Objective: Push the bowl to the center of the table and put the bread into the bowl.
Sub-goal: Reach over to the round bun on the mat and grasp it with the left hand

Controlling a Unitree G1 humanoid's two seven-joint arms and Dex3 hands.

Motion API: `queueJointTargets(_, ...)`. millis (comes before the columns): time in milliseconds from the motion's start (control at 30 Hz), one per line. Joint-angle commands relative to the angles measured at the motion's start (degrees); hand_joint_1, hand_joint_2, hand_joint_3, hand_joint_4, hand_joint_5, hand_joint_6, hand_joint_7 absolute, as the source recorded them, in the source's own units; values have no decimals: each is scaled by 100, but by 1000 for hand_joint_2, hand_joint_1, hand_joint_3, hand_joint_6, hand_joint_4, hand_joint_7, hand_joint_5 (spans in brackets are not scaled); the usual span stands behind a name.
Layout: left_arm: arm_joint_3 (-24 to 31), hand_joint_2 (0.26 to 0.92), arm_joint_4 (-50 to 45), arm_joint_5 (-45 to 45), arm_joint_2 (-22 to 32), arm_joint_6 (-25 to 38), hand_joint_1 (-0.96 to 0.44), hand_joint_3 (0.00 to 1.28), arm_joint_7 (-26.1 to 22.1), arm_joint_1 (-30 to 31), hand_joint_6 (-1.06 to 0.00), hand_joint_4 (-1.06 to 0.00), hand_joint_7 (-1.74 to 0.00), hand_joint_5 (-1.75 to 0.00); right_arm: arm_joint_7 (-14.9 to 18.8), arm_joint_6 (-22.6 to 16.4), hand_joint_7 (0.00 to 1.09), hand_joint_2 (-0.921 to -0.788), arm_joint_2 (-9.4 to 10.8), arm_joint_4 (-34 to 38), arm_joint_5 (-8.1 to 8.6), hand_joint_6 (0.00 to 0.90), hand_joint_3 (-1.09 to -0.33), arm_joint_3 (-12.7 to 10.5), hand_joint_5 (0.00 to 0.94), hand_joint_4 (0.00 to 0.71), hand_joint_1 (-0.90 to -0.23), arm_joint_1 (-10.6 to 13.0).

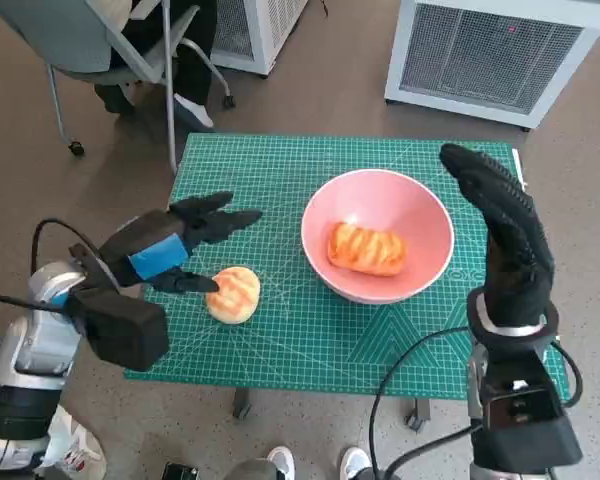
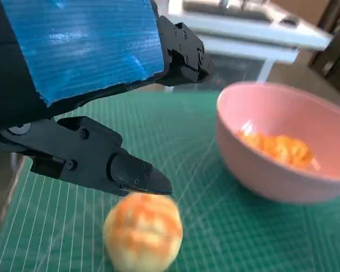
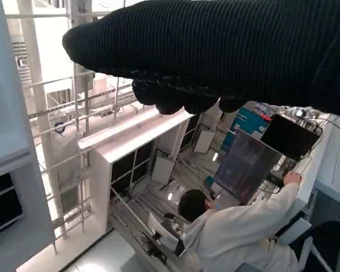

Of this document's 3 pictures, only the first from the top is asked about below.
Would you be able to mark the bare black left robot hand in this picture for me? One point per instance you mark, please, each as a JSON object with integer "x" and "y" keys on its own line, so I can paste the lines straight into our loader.
{"x": 150, "y": 250}

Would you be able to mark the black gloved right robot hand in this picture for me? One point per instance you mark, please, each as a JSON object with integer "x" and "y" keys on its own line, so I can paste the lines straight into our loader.
{"x": 515, "y": 250}

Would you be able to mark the round toy bread bun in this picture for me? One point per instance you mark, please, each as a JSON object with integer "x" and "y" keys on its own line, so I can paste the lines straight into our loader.
{"x": 235, "y": 302}

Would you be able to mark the pink bowl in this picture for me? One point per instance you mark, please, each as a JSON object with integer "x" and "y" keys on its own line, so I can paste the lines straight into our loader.
{"x": 380, "y": 200}

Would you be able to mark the long orange toy bread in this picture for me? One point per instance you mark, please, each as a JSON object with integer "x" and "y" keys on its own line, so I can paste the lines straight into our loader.
{"x": 367, "y": 248}

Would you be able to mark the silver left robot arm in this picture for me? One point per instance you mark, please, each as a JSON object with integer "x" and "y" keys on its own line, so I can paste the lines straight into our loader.
{"x": 35, "y": 345}

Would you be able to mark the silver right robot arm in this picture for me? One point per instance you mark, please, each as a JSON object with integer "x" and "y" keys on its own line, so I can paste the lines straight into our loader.
{"x": 476, "y": 385}

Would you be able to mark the green cutting mat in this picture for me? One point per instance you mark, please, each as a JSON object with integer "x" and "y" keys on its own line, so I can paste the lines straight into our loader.
{"x": 290, "y": 340}

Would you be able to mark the black table leg caster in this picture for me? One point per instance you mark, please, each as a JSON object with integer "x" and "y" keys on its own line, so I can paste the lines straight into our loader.
{"x": 241, "y": 402}
{"x": 417, "y": 414}

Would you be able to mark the person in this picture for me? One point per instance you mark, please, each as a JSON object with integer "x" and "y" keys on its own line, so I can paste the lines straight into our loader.
{"x": 282, "y": 460}
{"x": 192, "y": 70}

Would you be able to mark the large white mesh cabinet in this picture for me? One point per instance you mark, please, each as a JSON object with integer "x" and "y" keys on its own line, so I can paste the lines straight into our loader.
{"x": 485, "y": 55}

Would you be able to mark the white plastic bag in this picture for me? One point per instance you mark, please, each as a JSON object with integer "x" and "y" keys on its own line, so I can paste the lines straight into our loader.
{"x": 75, "y": 440}

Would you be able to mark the small black device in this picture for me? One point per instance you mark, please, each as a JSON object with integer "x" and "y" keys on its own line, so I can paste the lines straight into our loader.
{"x": 180, "y": 472}

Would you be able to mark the grey office chair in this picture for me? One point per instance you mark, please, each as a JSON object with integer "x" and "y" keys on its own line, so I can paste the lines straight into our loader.
{"x": 45, "y": 35}

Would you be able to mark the small white mesh cabinet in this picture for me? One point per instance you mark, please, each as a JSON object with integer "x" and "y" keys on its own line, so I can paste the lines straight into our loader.
{"x": 265, "y": 30}

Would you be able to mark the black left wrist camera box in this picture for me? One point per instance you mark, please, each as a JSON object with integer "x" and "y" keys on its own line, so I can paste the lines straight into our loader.
{"x": 125, "y": 330}

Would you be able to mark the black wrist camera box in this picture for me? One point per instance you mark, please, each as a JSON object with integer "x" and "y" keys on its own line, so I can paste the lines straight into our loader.
{"x": 125, "y": 330}
{"x": 530, "y": 440}

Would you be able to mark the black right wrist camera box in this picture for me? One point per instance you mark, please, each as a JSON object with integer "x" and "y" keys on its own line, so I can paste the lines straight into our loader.
{"x": 530, "y": 440}

